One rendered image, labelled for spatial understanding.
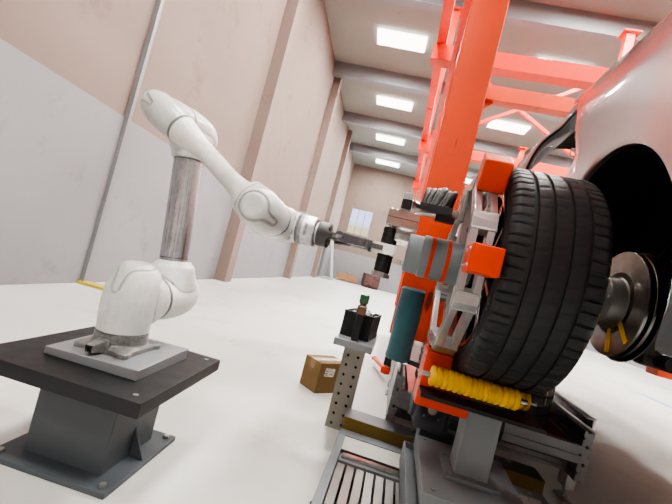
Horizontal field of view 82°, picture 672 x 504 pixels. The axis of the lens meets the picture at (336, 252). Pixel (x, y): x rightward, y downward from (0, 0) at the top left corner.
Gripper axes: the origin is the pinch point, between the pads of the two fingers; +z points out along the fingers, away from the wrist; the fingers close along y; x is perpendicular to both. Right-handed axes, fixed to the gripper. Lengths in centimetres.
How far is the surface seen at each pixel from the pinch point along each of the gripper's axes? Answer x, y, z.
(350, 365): -52, -73, -6
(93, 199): -5, -193, -275
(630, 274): 11, -12, 70
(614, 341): -9, -12, 70
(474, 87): 83, -60, 18
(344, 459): -76, -34, 3
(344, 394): -66, -73, -5
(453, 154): 52, -60, 16
